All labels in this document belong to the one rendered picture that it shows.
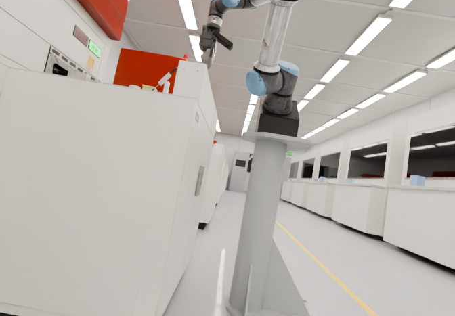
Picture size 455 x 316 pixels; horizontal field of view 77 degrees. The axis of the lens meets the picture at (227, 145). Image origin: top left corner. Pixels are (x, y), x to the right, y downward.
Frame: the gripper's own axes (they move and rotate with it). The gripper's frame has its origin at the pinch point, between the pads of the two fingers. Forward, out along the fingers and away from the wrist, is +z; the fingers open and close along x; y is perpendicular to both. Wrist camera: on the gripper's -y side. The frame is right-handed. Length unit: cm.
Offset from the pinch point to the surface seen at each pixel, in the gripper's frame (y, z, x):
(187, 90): 0.6, 25.0, 39.9
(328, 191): -261, 41, -582
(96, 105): 27, 36, 46
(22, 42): 59, 19, 43
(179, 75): 4.2, 20.2, 39.9
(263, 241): -39, 78, -2
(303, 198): -259, 75, -802
